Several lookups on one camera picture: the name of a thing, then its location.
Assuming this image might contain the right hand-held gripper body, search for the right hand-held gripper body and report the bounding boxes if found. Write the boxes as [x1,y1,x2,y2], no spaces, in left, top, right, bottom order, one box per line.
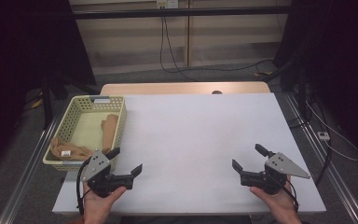
[240,152,311,196]

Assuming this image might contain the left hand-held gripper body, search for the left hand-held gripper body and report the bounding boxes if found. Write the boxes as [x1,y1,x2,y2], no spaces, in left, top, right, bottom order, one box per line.
[81,149,134,199]

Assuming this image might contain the tan sheer stockings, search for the tan sheer stockings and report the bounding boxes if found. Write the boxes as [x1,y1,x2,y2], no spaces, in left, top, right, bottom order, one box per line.
[49,113,120,161]

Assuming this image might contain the pale yellow perforated plastic basket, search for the pale yellow perforated plastic basket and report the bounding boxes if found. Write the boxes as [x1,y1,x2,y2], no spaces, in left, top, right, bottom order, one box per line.
[42,94,128,172]

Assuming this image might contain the person's left hand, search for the person's left hand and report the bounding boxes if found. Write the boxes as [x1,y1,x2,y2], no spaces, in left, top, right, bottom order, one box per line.
[83,183,128,224]

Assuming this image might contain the person's right hand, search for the person's right hand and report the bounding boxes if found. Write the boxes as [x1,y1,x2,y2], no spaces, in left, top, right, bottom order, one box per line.
[250,175,302,224]

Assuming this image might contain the white table cover sheet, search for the white table cover sheet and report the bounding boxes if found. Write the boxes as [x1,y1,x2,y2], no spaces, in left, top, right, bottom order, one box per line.
[51,92,327,217]

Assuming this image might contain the black metal stand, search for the black metal stand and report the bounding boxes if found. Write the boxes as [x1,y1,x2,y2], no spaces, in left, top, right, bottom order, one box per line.
[40,71,73,131]

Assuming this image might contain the black curtain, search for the black curtain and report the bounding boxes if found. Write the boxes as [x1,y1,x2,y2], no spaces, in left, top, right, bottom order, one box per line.
[273,0,358,169]
[0,0,97,179]

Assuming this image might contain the black horizontal metal bar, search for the black horizontal metal bar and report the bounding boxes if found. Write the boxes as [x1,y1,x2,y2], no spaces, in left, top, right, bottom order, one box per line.
[71,5,293,21]

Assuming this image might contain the left hand-held gripper black cable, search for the left hand-held gripper black cable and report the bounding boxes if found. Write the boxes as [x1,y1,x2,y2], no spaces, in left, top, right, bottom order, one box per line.
[76,157,93,217]

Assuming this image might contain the hand-held gripper black cable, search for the hand-held gripper black cable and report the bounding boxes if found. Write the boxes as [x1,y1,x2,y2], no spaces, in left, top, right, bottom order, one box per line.
[76,157,93,217]
[268,174,300,213]

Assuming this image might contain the right hand-held gripper black cable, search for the right hand-held gripper black cable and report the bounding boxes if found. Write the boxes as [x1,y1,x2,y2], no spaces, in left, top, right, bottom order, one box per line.
[268,174,300,213]

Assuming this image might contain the black floor cable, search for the black floor cable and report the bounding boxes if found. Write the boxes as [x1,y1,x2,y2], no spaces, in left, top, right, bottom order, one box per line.
[309,92,333,187]

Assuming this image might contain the aluminium floor rail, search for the aluminium floor rail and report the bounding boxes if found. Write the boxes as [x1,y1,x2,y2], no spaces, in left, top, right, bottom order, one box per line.
[282,92,358,224]
[0,116,63,224]

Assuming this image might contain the white floor cable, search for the white floor cable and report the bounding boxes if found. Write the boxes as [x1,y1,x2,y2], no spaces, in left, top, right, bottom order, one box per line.
[304,101,358,162]

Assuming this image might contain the black wall cable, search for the black wall cable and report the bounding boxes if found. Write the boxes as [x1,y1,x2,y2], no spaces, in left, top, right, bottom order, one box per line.
[158,15,200,82]
[162,17,274,75]

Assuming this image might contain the white wall socket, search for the white wall socket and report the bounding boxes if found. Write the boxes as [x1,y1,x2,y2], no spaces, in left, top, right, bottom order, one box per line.
[156,0,180,9]

